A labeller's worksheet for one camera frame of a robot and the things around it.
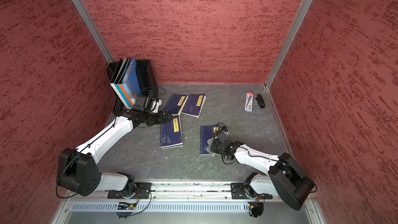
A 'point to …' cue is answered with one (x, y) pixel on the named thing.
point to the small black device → (259, 100)
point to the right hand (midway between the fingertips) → (214, 149)
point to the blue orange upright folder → (130, 86)
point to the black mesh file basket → (147, 82)
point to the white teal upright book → (117, 83)
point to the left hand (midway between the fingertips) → (166, 121)
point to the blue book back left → (175, 103)
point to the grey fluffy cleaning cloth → (208, 149)
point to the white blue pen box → (249, 102)
